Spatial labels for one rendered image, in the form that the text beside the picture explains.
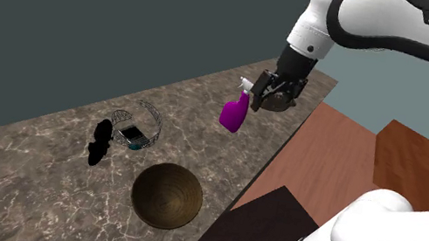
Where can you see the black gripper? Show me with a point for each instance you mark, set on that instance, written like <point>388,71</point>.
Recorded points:
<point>295,66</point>

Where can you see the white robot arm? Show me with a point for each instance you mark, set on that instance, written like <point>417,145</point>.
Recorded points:
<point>376,240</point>

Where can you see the brown round object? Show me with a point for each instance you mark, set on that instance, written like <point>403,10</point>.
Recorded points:
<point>279,103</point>

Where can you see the purple spray bottle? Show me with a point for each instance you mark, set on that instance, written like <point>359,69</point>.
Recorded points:
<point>234,114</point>

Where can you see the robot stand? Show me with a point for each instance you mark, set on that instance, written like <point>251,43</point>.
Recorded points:
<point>252,234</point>

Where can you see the black and teal rectangular object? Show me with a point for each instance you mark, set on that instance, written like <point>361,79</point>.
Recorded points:
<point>132,135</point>

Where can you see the brown wooden bowl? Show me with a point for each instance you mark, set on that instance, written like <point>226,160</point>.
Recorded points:
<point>166,196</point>

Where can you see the brown wooden table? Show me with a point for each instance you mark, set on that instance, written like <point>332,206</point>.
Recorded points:
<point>418,169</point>

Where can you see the black figure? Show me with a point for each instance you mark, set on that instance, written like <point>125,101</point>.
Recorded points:
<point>99,145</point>

